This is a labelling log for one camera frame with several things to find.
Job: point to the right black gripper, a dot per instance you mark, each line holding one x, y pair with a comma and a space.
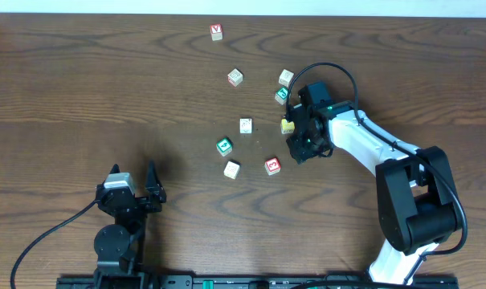
299, 151

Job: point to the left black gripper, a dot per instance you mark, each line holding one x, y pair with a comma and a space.
134, 201

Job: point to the yellow top wooden block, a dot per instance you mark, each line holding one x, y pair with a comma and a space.
287, 127

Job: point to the red number 3 block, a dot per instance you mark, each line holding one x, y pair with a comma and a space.
272, 166

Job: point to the green number 5 block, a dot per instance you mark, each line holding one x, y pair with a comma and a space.
224, 146

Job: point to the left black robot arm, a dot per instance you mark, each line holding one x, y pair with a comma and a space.
120, 246

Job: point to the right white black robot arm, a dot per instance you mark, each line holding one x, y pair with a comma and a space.
418, 206

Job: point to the green J letter block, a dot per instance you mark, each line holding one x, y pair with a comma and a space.
281, 96

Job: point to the plain wooden picture block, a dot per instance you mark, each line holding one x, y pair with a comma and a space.
285, 78

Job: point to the white airplane picture block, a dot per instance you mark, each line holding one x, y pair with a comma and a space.
245, 125

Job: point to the plain beige wooden block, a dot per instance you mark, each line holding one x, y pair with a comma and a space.
232, 169

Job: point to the red U side block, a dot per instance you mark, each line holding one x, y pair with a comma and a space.
235, 77

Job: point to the red V letter block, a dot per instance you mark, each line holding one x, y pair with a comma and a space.
216, 32

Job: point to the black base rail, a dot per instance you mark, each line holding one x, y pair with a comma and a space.
338, 280

